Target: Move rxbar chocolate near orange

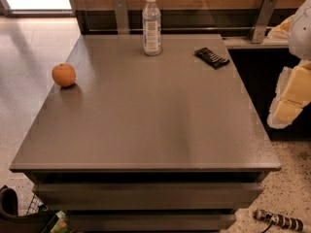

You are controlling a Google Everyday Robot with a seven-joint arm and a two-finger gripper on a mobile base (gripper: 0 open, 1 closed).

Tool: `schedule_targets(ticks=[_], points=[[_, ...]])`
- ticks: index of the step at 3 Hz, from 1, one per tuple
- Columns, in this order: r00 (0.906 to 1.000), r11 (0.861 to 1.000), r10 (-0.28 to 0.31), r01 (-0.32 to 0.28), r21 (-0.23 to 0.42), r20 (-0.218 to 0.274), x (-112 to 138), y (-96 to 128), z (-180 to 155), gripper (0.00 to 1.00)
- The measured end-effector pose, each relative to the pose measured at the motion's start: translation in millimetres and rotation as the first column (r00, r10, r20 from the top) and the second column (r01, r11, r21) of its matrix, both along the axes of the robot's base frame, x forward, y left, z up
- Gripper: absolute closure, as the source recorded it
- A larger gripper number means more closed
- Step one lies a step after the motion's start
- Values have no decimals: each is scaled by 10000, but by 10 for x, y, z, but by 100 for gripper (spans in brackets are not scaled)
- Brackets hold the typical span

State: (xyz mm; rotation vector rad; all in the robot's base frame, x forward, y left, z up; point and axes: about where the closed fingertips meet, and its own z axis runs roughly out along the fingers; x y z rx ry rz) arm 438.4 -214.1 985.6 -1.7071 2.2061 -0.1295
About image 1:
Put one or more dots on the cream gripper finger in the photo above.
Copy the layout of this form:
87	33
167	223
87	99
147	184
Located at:
281	31
293	92

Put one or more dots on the black rxbar chocolate wrapper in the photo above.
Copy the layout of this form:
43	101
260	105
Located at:
212	59

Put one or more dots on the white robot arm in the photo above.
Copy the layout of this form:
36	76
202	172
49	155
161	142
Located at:
299	46

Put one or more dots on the clear plastic water bottle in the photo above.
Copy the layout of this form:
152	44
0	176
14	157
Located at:
151	17

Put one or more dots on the black and white striped tool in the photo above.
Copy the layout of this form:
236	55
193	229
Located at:
284	222

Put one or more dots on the grey drawer cabinet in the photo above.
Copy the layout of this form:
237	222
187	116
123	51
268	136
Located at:
143	143

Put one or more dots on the orange fruit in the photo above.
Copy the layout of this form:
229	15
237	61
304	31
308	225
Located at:
64	74

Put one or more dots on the green snack package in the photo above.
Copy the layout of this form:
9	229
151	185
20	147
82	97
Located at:
61	225

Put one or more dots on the black bag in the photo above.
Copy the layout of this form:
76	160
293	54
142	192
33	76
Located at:
12	222

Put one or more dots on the right metal bracket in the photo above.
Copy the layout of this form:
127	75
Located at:
265	13

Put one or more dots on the metal bracket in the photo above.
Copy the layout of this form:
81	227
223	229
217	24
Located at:
121	15
265	13

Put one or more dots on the left metal bracket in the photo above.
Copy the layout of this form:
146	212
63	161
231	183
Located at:
121	15

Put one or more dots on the wire basket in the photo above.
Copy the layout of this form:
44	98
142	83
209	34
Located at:
35	206

